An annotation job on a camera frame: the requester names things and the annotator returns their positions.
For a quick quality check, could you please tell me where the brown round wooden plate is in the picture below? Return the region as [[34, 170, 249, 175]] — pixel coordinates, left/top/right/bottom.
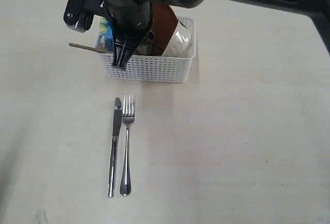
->
[[151, 4, 178, 56]]

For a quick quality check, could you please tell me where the clear glass bowl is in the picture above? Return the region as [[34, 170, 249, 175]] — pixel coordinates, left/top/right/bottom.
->
[[161, 20, 193, 58]]

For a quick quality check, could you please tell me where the wooden chopstick upper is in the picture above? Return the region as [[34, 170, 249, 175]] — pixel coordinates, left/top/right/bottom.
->
[[69, 43, 112, 54]]

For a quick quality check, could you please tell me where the silver table knife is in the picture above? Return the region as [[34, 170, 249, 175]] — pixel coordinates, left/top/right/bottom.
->
[[108, 97, 122, 198]]

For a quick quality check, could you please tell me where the stainless steel cup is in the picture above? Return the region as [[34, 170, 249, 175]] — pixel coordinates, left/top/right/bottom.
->
[[135, 38, 154, 56]]

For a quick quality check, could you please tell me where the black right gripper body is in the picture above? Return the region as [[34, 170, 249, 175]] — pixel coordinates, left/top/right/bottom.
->
[[103, 0, 153, 69]]

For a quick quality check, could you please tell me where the white perforated plastic basket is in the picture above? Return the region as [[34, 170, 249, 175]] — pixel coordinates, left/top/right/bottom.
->
[[99, 16, 196, 83]]

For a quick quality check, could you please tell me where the silver fork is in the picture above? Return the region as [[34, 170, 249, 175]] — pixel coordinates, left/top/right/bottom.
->
[[120, 94, 135, 196]]

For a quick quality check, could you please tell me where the blue snack packet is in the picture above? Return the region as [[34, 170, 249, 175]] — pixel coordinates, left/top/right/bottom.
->
[[95, 18, 113, 51]]

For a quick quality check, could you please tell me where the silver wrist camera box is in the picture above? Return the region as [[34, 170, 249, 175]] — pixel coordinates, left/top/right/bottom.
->
[[63, 0, 103, 33]]

